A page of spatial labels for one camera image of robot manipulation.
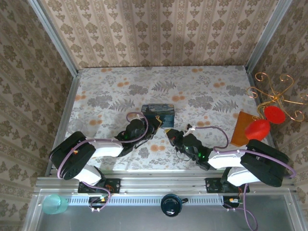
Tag grey metal tray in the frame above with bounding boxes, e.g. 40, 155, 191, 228
23, 190, 304, 231

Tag brown wooden board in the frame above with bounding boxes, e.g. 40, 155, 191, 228
230, 110, 255, 147

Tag gold wire ornament stand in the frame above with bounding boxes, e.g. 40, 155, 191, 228
246, 72, 308, 121

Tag grey slotted cable duct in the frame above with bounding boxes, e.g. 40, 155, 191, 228
64, 195, 241, 205

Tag starry night tin box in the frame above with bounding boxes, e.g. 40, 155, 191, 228
141, 103, 175, 128

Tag aluminium table side rail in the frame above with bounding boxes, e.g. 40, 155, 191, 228
244, 67, 284, 175
44, 74, 81, 176

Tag aluminium frame corner post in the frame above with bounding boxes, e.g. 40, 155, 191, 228
27, 0, 80, 77
244, 0, 295, 74

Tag aluminium front rail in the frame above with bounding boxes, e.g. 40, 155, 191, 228
33, 177, 296, 195

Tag black power connector block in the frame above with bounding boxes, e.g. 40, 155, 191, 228
88, 196, 109, 209
222, 196, 241, 209

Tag dark blue mug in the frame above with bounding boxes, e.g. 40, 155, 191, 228
160, 193, 188, 217

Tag teal plastic cup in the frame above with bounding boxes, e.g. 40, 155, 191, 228
42, 194, 69, 215

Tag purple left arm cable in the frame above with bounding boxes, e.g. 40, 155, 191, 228
57, 112, 148, 212

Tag clear glass cup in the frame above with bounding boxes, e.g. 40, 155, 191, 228
67, 119, 85, 135

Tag floral tablecloth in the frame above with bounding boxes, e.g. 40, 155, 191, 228
69, 65, 276, 172

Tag red plastic goblet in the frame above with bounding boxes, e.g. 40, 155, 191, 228
244, 105, 286, 141

